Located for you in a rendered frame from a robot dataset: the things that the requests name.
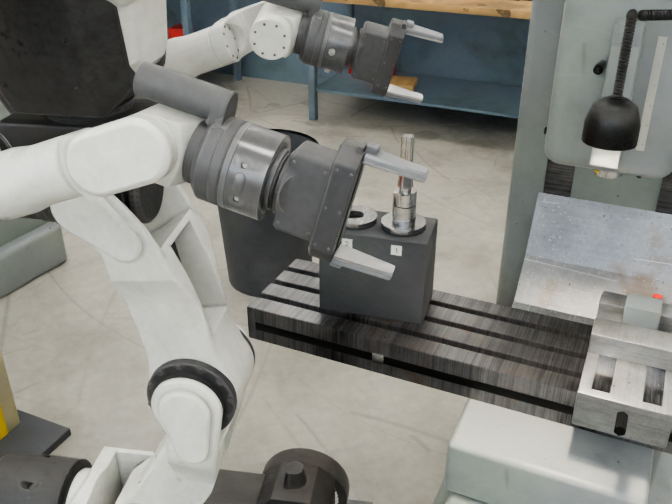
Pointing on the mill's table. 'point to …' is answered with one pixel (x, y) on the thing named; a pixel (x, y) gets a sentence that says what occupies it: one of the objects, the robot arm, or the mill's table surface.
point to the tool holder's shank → (407, 160)
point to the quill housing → (568, 67)
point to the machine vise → (625, 387)
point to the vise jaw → (631, 343)
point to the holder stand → (405, 294)
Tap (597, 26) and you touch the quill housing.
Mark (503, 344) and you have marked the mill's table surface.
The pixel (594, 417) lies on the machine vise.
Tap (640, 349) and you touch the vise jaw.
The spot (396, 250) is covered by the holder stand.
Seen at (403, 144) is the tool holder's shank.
